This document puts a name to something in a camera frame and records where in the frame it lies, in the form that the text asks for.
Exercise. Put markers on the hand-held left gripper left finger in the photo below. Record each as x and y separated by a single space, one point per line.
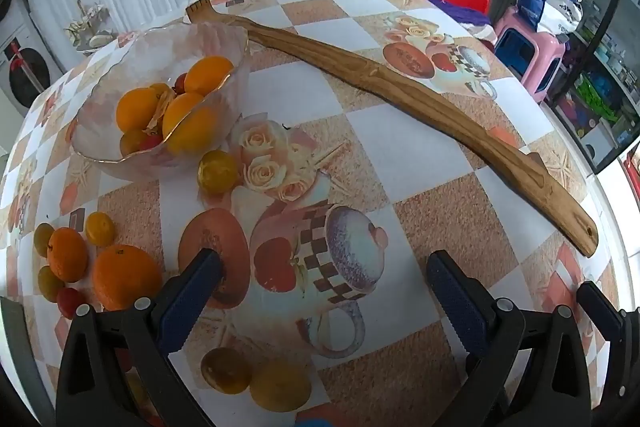
192 292

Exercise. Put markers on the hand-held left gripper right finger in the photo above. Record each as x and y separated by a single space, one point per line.
455 294

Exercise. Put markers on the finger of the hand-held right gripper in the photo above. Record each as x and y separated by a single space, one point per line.
602 314

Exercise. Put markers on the greenish yellow tomato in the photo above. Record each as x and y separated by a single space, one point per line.
225 369
217 171

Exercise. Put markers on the yellow cherry tomato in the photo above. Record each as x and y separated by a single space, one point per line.
100 228
42 239
50 283

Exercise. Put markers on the yellow citrus fruit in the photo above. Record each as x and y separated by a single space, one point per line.
280 384

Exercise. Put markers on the clear glass bowl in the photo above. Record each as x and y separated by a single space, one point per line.
100 107

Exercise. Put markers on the red cherry tomato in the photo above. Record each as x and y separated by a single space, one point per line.
151 142
69 302
179 83

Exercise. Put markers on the large deep orange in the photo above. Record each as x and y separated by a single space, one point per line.
127 277

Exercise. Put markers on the checkered floral tablecloth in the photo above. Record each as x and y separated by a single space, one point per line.
400 187

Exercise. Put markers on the small deep orange mandarin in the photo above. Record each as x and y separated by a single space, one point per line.
67 254

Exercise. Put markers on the yellow-orange mandarin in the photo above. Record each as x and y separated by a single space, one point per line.
207 74
192 124
136 109

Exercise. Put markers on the long wooden back scratcher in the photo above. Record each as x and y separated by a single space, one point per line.
390 84

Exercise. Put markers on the pink plastic stool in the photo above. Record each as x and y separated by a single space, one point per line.
537 57

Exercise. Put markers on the black framed shelf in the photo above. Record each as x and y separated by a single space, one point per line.
600 57

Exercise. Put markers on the white washing machine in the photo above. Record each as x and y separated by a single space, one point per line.
25 67

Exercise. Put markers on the purple cloth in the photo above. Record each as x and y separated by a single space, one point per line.
460 12

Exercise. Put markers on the white flower ornament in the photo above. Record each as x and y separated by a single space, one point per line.
87 27

